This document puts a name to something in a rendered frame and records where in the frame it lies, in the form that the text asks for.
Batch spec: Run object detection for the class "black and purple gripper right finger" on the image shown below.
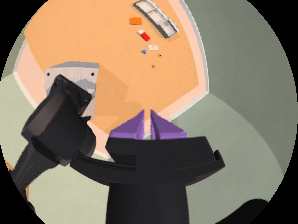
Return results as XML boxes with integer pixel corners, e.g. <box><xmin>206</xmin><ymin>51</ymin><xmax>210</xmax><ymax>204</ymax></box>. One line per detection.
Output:
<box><xmin>150</xmin><ymin>109</ymin><xmax>187</xmax><ymax>140</ymax></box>

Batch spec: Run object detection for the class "white domino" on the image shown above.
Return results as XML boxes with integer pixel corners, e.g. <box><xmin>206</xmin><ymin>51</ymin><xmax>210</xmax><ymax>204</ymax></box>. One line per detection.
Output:
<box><xmin>148</xmin><ymin>45</ymin><xmax>158</xmax><ymax>50</ymax></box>

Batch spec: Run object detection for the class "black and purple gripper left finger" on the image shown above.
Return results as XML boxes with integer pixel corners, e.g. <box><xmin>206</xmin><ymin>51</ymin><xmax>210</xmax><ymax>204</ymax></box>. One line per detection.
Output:
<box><xmin>108</xmin><ymin>109</ymin><xmax>145</xmax><ymax>140</ymax></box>

